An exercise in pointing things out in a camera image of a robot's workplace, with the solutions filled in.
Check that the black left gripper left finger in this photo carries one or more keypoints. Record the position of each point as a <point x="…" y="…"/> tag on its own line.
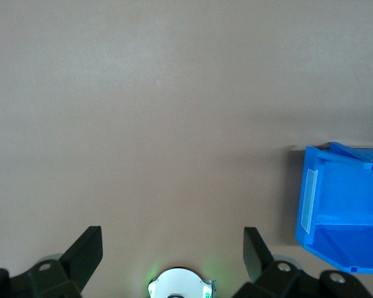
<point x="79" y="264"/>

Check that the brown table mat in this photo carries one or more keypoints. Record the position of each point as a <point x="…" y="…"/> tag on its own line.
<point x="143" y="108"/>

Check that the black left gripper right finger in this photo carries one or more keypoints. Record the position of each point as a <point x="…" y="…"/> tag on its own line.
<point x="258" y="257"/>

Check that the blue plastic storage bin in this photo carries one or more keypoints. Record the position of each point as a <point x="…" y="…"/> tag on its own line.
<point x="345" y="211"/>

